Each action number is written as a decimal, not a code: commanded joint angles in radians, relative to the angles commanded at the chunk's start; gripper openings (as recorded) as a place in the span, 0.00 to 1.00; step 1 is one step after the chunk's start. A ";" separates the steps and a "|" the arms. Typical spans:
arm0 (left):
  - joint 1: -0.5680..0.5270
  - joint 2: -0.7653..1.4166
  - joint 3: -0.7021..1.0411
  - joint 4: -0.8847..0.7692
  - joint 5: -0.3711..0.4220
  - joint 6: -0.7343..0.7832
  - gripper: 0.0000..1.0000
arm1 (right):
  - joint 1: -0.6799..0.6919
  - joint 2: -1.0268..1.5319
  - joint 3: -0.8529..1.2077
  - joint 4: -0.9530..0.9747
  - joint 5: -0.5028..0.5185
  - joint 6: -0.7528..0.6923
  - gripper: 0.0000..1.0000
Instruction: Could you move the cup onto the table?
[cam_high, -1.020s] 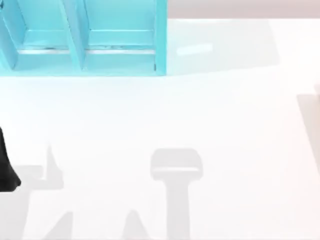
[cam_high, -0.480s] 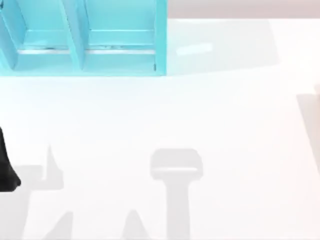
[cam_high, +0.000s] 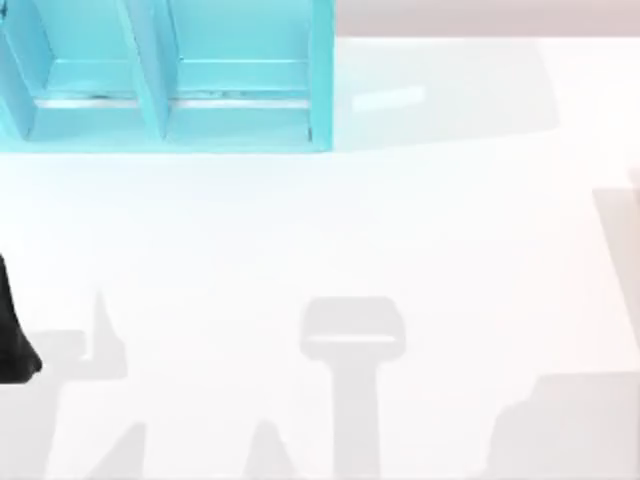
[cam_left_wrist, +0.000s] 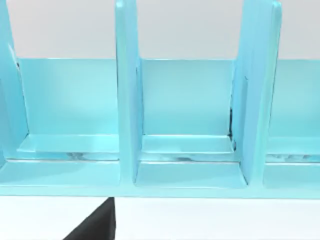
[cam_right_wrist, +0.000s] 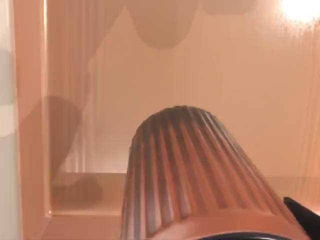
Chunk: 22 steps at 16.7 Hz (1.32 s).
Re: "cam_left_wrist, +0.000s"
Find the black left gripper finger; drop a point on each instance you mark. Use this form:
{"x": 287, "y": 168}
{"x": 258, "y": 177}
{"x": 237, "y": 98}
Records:
{"x": 101, "y": 222}

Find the light blue rack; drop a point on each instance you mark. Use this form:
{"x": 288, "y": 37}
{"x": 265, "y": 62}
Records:
{"x": 180, "y": 105}

